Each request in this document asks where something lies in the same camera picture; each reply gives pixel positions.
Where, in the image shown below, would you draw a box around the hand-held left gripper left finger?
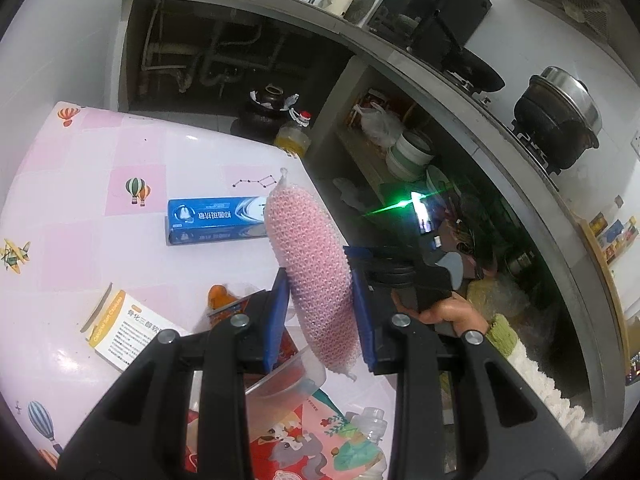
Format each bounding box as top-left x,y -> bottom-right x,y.
55,267 -> 292,480

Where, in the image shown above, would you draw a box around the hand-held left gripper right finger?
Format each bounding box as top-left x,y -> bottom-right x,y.
351,259 -> 587,480

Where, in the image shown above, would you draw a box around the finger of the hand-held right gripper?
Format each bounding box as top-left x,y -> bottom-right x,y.
343,245 -> 418,282

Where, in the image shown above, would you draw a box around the pink foam mesh packet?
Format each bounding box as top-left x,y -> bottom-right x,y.
263,167 -> 360,382

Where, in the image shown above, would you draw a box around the red tin can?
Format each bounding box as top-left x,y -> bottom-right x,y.
206,283 -> 307,377

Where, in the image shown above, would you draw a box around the clear plastic container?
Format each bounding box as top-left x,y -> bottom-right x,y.
240,329 -> 329,400

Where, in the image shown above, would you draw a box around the person's right forearm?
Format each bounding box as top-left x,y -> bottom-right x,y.
481,312 -> 617,467

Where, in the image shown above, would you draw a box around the person's right hand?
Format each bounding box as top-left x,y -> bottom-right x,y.
391,291 -> 489,337

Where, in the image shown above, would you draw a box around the white cloth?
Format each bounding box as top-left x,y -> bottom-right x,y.
332,176 -> 372,209

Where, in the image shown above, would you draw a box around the stack of plates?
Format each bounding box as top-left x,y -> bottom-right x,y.
424,164 -> 462,202

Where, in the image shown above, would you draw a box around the stack of white bowls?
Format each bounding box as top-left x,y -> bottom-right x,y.
384,129 -> 435,183

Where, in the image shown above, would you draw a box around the blue toothpaste box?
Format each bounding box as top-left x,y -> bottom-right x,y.
166,195 -> 274,247

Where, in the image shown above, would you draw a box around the clear plastic bottle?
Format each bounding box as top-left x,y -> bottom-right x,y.
344,407 -> 391,480

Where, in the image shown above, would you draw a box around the white plastic bag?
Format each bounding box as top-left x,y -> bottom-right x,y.
352,101 -> 404,149

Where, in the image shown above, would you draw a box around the cartoon printed red packet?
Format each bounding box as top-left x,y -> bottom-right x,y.
184,394 -> 389,480

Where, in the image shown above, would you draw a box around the yellow oil bottle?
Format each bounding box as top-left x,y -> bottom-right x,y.
273,108 -> 314,159

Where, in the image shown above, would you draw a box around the white yellow medicine box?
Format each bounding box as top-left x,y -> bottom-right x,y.
81,283 -> 189,373

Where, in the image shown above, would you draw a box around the gas stove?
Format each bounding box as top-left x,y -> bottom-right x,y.
440,70 -> 562,192

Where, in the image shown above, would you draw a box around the dark ceramic jar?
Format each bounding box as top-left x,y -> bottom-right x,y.
230,84 -> 297,142

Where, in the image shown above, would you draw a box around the row of spice bottles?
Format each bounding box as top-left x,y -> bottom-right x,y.
587,209 -> 639,262

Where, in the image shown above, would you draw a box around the black pot with steel lid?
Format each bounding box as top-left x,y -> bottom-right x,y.
512,65 -> 601,171

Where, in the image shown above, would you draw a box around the black wok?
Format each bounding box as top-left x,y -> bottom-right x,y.
439,46 -> 507,94

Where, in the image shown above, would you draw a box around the round strainer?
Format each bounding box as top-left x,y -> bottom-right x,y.
347,0 -> 376,24

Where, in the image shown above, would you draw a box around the sink drain pipes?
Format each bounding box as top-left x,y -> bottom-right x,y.
141,4 -> 282,94

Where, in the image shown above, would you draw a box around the black countertop cabinet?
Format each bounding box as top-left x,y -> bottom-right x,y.
367,0 -> 494,62

